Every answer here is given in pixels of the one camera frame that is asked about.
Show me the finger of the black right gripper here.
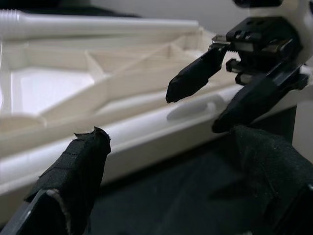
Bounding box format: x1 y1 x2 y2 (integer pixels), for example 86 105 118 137
211 65 301 134
165 46 225 103

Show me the black tablecloth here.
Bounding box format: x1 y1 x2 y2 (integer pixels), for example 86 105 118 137
85 97 313 235

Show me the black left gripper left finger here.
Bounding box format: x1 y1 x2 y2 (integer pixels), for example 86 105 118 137
7 126 112 235

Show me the white plastic table top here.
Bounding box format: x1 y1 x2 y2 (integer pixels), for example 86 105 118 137
0 26 313 196

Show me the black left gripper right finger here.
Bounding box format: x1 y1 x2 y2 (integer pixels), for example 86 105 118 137
231 124 313 235

